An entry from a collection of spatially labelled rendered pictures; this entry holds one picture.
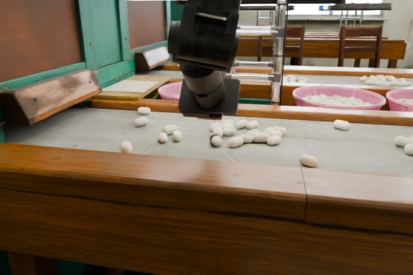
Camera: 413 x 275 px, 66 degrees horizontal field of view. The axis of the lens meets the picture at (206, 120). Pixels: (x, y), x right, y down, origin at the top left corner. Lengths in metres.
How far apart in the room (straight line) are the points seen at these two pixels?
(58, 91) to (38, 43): 0.13
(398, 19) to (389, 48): 2.51
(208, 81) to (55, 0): 0.57
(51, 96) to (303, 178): 0.57
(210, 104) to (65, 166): 0.26
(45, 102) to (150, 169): 0.34
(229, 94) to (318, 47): 2.95
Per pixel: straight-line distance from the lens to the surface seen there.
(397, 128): 0.91
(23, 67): 0.83
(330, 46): 3.49
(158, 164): 0.55
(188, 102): 0.55
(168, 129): 0.74
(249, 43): 3.41
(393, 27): 6.11
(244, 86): 1.18
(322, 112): 0.88
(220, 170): 0.52
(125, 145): 0.65
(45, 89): 0.80
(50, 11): 0.92
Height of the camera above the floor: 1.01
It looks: 19 degrees down
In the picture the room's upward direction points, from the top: straight up
